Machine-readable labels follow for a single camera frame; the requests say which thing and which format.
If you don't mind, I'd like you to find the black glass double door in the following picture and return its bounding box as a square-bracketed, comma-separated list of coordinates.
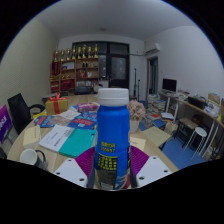
[72, 41, 130, 89]

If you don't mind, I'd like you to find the yellow gift box red ribbon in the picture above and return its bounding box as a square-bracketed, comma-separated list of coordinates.
[45, 92, 69, 116]

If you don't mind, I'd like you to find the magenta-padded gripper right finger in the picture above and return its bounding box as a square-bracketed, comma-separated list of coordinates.
[129, 145, 173, 189]

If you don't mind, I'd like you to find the pink purple box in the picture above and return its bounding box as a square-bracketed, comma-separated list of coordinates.
[77, 101, 100, 113]

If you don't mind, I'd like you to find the black box on desk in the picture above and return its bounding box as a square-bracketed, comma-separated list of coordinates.
[187, 95, 208, 110]

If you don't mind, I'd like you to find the wooden side desk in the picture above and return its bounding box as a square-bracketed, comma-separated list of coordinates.
[159, 91, 224, 158]

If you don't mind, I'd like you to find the purple sign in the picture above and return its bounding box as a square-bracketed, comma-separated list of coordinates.
[0, 104, 13, 144]

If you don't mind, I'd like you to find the black office chair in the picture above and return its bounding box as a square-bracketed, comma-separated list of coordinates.
[7, 93, 46, 135]

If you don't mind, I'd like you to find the black mug with white inside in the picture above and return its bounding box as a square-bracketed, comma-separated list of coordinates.
[19, 148, 48, 171]

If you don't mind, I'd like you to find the wooden shelf unit with trophies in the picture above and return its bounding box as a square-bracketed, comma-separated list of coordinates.
[49, 43, 100, 94]

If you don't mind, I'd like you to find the pale yellow flat box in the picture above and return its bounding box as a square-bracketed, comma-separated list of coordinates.
[22, 124, 42, 149]

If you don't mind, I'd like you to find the pile of books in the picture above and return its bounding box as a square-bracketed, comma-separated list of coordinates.
[141, 94, 176, 129]

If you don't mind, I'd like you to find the white printed booklet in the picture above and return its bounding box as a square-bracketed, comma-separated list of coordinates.
[38, 124, 75, 153]

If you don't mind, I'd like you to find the white round stool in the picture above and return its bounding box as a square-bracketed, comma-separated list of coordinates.
[184, 126, 208, 154]

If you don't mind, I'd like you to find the teal book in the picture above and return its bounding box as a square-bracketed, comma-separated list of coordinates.
[58, 128, 98, 159]

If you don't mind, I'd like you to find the yellow notepad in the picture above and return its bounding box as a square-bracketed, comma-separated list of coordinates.
[129, 135, 147, 153]

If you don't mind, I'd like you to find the black computer monitor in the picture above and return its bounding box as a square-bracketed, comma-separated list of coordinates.
[162, 78, 178, 93]

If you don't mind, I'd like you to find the white air conditioner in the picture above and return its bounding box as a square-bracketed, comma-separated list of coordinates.
[144, 42, 161, 56]

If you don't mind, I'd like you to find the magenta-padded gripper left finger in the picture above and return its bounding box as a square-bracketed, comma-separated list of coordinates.
[53, 146, 96, 189]

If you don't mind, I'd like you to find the white pot with pink flowers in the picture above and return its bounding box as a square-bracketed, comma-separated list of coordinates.
[127, 99, 147, 134]

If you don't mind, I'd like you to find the blue bottle with white cap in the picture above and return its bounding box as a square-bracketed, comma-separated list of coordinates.
[93, 87, 132, 191]

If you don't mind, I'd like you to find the brown wooden stool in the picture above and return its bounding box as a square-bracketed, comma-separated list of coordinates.
[176, 117, 200, 143]

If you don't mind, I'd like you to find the colourful blue red book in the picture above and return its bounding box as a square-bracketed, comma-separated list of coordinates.
[68, 111, 98, 130]
[33, 114, 64, 129]

